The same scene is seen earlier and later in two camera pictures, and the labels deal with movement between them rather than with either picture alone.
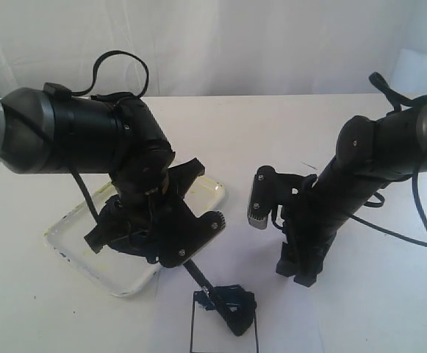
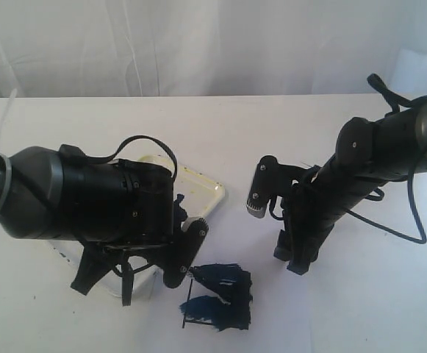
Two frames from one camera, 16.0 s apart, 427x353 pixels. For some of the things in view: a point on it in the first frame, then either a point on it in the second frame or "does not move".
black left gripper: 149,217 -> 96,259
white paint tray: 120,272 does not move
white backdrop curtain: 217,48 does not move
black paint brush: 235,305 -> 127,277
